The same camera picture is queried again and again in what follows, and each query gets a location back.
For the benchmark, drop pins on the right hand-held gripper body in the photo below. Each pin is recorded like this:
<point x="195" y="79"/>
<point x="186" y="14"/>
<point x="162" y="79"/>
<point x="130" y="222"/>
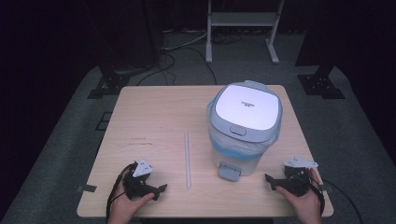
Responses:
<point x="295" y="185"/>

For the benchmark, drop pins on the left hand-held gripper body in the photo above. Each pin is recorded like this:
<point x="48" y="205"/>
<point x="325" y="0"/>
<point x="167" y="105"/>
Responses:
<point x="137" y="186"/>

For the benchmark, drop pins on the clear plastic straw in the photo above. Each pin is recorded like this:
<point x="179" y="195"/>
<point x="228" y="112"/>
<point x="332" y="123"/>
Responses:
<point x="187" y="158"/>

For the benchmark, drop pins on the grey pedal trash can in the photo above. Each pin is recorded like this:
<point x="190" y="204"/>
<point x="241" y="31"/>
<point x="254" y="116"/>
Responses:
<point x="246" y="109"/>

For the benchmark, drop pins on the person's right hand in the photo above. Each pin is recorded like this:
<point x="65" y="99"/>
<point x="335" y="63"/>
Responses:
<point x="306" y="207"/>

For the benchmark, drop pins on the person's left hand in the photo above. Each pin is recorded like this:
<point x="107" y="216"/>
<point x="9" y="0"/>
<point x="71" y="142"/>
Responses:
<point x="124" y="208"/>

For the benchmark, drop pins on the grey tape strip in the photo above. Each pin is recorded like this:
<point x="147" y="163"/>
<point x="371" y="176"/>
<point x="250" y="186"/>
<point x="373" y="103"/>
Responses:
<point x="86" y="188"/>

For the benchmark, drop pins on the black floor socket plate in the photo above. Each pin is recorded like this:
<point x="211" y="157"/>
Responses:
<point x="103" y="121"/>

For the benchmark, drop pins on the black stand base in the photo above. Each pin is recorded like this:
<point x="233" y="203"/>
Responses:
<point x="107" y="85"/>
<point x="322" y="85"/>

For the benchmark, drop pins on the white metal stand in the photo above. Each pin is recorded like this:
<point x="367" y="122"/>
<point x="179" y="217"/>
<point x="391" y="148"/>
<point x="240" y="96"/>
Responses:
<point x="243" y="18"/>

